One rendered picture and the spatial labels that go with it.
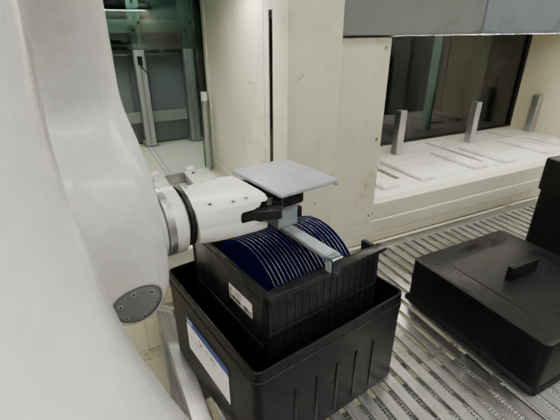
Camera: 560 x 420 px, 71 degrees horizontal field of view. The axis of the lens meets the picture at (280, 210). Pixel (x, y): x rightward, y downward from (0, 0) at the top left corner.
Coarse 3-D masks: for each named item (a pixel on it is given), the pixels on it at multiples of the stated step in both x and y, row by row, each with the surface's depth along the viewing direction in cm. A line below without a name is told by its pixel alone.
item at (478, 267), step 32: (448, 256) 83; (480, 256) 83; (512, 256) 83; (544, 256) 83; (416, 288) 83; (448, 288) 75; (480, 288) 73; (512, 288) 72; (544, 288) 72; (448, 320) 76; (480, 320) 70; (512, 320) 65; (544, 320) 65; (480, 352) 71; (512, 352) 65; (544, 352) 60; (544, 384) 64
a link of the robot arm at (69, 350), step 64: (0, 0) 8; (0, 64) 8; (0, 128) 8; (0, 192) 7; (64, 192) 10; (0, 256) 7; (64, 256) 8; (0, 320) 6; (64, 320) 8; (0, 384) 6; (64, 384) 7; (128, 384) 9
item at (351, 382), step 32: (192, 288) 70; (384, 288) 63; (192, 320) 60; (352, 320) 54; (384, 320) 59; (192, 352) 65; (224, 352) 52; (320, 352) 52; (352, 352) 57; (384, 352) 63; (224, 384) 55; (256, 384) 47; (288, 384) 50; (320, 384) 55; (352, 384) 60; (224, 416) 60; (256, 416) 49; (288, 416) 53; (320, 416) 58
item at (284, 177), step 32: (288, 160) 61; (288, 192) 49; (288, 224) 57; (224, 256) 54; (320, 256) 51; (352, 256) 54; (224, 288) 56; (256, 288) 48; (288, 288) 47; (320, 288) 52; (352, 288) 57; (224, 320) 60; (256, 320) 50; (288, 320) 50; (320, 320) 55; (256, 352) 53; (288, 352) 53
